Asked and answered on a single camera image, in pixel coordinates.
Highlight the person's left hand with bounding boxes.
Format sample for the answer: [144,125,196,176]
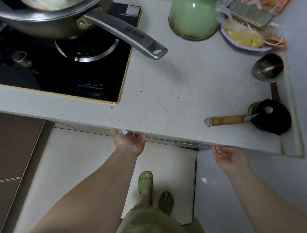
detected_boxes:
[111,129,147,157]

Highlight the person's right hand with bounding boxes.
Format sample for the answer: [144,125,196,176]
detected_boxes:
[212,145,251,177]

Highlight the person's left forearm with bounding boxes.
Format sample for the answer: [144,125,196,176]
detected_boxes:
[29,148,144,233]

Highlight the person's right forearm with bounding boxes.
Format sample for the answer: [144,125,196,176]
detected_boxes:
[225,167,307,233]

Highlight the white cabinet drawer front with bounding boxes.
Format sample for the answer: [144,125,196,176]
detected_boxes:
[50,121,213,152]

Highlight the green slipper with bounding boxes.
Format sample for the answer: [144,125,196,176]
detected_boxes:
[158,191,174,216]
[137,171,154,195]

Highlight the black cloth pot holder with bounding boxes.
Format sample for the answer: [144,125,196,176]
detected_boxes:
[251,99,292,136]

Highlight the olive green shorts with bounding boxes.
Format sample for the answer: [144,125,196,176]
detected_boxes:
[116,204,205,233]

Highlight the black glass gas cooktop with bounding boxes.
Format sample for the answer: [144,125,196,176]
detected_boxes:
[0,2,142,104]

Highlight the stainless steel cup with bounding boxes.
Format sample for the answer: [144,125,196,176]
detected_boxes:
[251,53,284,81]

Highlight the purple plate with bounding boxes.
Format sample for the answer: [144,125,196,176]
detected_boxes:
[220,25,274,52]

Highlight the yellow shredded food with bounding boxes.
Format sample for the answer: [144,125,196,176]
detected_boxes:
[225,23,264,48]

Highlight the brown cabinet door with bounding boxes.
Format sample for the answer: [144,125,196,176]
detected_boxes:
[0,113,46,233]

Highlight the green enamel pot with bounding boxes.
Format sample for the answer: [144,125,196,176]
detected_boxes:
[168,0,222,41]

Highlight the clear plastic bag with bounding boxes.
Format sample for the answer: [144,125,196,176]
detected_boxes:
[215,0,292,46]

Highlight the metal grater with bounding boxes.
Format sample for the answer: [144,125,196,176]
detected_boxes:
[227,0,275,27]

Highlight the metal cooktop knob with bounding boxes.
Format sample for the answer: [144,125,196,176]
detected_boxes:
[12,51,33,68]

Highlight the food in wok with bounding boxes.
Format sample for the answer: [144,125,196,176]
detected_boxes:
[20,0,96,11]

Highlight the wooden handled utensil with ring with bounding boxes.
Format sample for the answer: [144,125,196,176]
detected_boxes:
[204,101,262,127]

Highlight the brown utensil handle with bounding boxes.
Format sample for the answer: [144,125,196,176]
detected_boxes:
[270,82,281,104]

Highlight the silver burner ring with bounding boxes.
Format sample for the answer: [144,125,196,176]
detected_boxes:
[55,38,119,62]

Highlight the steel wok with long handle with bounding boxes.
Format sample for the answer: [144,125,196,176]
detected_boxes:
[0,0,168,60]

